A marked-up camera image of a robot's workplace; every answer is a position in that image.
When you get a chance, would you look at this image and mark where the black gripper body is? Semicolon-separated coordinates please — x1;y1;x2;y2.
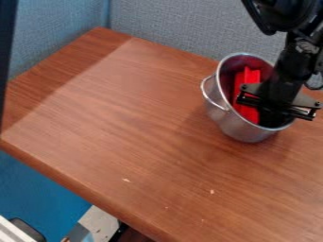
235;67;322;122

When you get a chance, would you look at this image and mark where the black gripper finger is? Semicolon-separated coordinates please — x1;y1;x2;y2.
271;112;295;128
258;107;272;127

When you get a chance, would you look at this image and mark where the stainless steel pot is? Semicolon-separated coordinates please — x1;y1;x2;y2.
200;53;294;143

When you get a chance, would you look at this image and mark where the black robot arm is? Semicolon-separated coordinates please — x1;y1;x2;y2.
238;0;323;129

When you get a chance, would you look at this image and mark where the white grey box under table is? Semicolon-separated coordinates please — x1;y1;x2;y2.
60;206;120;242

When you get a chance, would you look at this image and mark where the black white device corner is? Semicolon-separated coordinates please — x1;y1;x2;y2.
0;216;47;242

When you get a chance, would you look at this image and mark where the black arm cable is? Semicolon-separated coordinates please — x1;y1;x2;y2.
304;74;323;91

